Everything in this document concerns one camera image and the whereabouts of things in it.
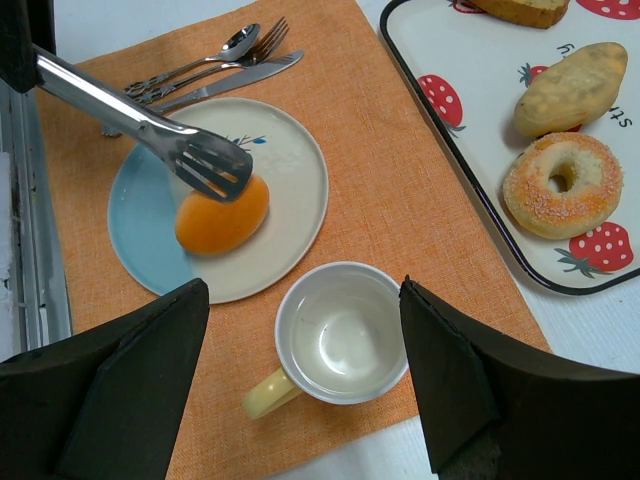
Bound strawberry print tray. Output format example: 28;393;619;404
380;1;639;295

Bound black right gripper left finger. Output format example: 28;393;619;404
1;279;209;479

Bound cream and blue plate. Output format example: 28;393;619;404
107;98;329;304

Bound toast slice with herbs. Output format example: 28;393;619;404
472;0;569;29

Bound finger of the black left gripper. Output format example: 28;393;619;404
0;0;54;94

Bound long brown pastry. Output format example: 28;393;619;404
513;42;628;137

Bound orange woven placemat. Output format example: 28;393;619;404
34;0;551;480

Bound sesame bread roll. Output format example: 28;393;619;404
175;175;270;255

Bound aluminium table frame rail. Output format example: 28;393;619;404
1;84;72;359

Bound sugared bagel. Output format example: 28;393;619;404
501;132;624;240

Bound silver serving tongs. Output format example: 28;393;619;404
33;45;253;203

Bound silver spoon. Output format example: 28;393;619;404
123;23;261;97

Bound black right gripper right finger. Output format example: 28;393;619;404
400;279;639;479

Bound yellow mug white inside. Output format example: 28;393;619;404
243;261;408;419

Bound silver fork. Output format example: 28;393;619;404
123;17;289;104

